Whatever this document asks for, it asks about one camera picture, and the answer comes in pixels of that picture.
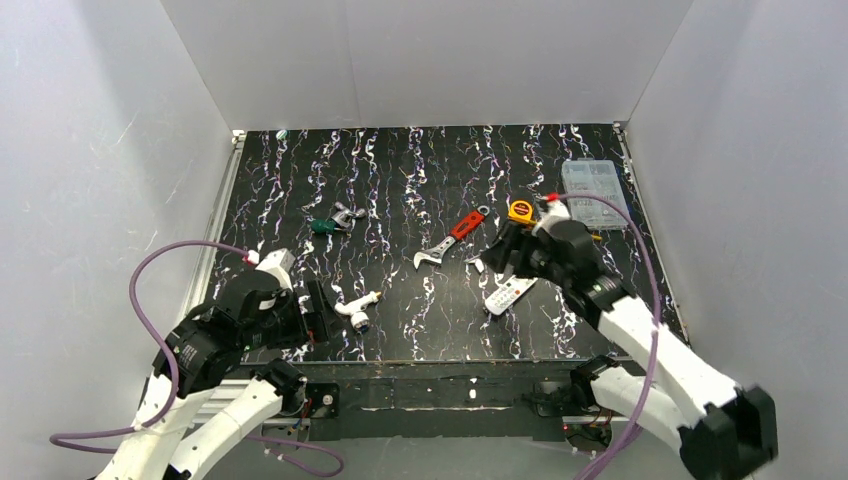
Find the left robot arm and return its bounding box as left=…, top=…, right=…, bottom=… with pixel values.
left=100, top=249, right=381, bottom=479

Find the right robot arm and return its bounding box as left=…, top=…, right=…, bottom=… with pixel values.
left=482, top=219, right=779, bottom=479

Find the white plastic valve fitting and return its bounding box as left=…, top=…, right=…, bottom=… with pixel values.
left=334, top=291, right=383, bottom=334

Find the yellow tape measure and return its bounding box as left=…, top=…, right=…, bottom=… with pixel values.
left=507, top=200, right=537, bottom=227

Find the clear plastic screw box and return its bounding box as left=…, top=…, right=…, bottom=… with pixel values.
left=561, top=159, right=627, bottom=230

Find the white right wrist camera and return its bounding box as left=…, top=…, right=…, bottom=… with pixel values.
left=532, top=193, right=572, bottom=237

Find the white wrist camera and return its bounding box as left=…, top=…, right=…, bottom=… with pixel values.
left=244, top=248, right=295, bottom=290
left=532, top=193, right=572, bottom=237

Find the red handled ratchet wrench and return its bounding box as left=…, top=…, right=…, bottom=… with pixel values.
left=413, top=205, right=490, bottom=270

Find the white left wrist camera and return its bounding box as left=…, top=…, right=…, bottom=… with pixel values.
left=244, top=248, right=295, bottom=290

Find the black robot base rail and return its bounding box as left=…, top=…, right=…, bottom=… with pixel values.
left=142, top=357, right=737, bottom=444

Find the green handled screwdriver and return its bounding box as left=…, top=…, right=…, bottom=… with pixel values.
left=310, top=219, right=338, bottom=234

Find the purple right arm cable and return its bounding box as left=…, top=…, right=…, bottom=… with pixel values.
left=556, top=192, right=664, bottom=480

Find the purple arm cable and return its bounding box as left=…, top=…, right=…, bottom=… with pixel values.
left=49, top=240, right=346, bottom=478
left=556, top=192, right=664, bottom=480

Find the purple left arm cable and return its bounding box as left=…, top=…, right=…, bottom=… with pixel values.
left=49, top=240, right=346, bottom=478

